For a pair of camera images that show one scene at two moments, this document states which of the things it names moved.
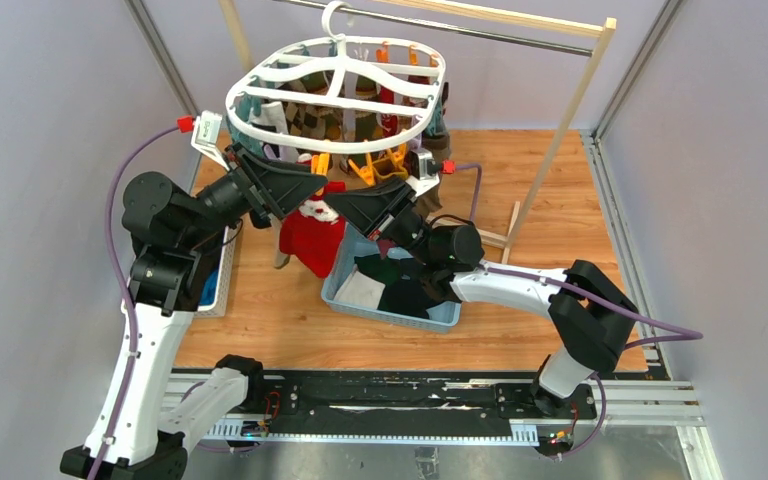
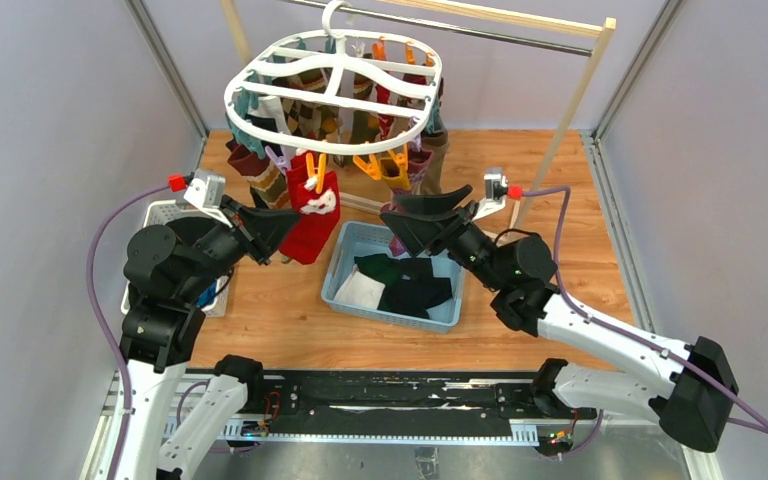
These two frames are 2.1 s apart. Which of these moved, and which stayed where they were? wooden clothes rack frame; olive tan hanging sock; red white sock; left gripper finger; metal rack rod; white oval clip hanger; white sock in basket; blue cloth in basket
Moved: red white sock; left gripper finger
Stayed: metal rack rod; blue cloth in basket; wooden clothes rack frame; white oval clip hanger; white sock in basket; olive tan hanging sock
